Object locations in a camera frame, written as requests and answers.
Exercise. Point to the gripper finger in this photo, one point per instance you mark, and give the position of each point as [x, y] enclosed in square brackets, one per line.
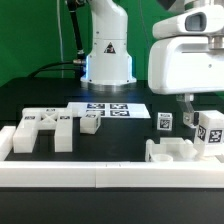
[189, 115]

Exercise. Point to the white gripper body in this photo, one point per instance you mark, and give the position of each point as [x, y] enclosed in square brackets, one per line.
[183, 65]

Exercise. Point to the white chair seat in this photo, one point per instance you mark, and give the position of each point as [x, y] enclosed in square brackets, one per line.
[170, 150]

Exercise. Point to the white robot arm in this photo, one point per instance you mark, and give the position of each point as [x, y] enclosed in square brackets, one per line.
[109, 65]

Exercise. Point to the white tagged cube left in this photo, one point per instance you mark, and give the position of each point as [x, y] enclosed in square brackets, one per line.
[164, 121]

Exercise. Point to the white marker sheet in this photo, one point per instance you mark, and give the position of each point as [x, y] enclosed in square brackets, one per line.
[111, 110]

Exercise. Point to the white U-shaped barrier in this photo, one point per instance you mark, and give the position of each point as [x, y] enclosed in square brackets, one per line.
[105, 175]

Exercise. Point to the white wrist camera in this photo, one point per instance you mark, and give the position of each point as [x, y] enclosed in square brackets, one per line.
[203, 22]

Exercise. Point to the white chair back frame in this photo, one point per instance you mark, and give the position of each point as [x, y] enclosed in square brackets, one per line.
[58, 120]

